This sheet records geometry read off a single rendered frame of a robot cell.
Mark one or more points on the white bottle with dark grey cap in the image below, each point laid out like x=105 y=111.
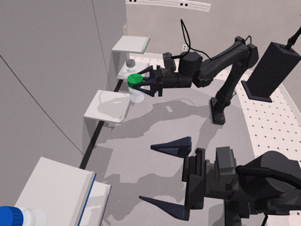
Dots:
x=130 y=63

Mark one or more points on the clear bottle with green cap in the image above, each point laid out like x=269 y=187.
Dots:
x=135 y=95

